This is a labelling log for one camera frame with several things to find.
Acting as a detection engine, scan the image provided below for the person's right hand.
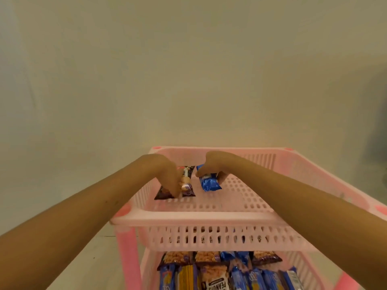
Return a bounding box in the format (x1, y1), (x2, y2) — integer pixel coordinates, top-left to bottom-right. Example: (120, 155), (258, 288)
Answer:
(196, 151), (239, 184)

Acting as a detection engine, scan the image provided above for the person's left hand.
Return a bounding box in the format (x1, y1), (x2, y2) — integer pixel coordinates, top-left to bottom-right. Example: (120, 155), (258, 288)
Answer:
(142, 153), (183, 198)

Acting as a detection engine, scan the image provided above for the pink two-tier plastic rack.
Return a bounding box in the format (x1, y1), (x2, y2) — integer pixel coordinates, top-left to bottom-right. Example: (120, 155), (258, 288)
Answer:
(110, 146), (387, 290)

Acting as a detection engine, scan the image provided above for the yellow snack packet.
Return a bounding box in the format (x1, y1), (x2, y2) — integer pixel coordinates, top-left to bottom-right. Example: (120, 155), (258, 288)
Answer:
(176, 264), (199, 290)

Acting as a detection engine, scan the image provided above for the salted peanuts packet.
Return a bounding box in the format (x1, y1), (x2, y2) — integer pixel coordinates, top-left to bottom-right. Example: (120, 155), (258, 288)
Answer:
(198, 265), (231, 290)

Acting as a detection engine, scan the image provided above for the person's right forearm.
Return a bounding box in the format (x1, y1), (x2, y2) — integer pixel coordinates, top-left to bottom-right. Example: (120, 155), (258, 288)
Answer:
(227, 153), (387, 290)

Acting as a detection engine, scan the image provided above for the person's left forearm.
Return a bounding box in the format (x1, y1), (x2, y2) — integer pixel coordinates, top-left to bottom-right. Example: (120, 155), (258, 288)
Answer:
(0, 155), (158, 290)

